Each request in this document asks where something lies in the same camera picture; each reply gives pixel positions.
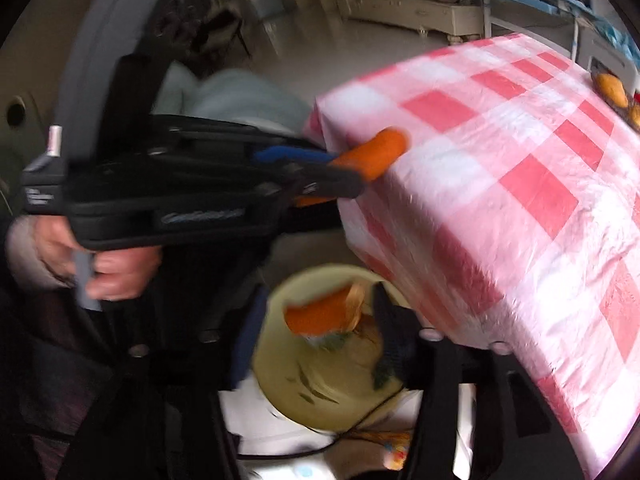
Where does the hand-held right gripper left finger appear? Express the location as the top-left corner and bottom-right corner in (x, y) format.
(55, 285), (272, 480)

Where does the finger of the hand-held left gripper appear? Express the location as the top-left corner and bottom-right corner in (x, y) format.
(250, 132), (335, 167)
(260, 165), (364, 201)

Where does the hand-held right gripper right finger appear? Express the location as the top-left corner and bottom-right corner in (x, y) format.
(372, 282), (589, 480)

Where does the orange peel piece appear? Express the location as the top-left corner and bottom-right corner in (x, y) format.
(295, 128), (412, 208)
(284, 287), (353, 337)

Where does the yellow plastic basin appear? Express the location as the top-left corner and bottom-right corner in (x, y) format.
(251, 264), (417, 432)

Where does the person's left forearm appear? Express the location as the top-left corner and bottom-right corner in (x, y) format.
(5, 215), (68, 291)

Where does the person's left hand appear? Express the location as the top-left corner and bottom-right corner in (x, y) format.
(35, 215), (164, 302)

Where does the yellow knit slipper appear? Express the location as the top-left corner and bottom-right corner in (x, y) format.
(360, 430), (417, 472)

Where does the folding chair with dark clothes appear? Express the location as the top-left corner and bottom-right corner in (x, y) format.
(150, 0), (252, 77)

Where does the pink checkered tablecloth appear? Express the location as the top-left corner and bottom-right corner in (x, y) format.
(302, 32), (640, 478)

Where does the cream tv stand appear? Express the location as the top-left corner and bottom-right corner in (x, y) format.
(332, 0), (485, 44)

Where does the dark wicker fruit basket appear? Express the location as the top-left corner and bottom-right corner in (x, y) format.
(590, 71), (640, 134)

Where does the teal patterned cloth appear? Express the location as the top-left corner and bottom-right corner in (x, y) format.
(597, 22), (637, 54)

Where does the black cable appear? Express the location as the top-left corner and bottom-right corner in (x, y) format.
(237, 407), (403, 462)

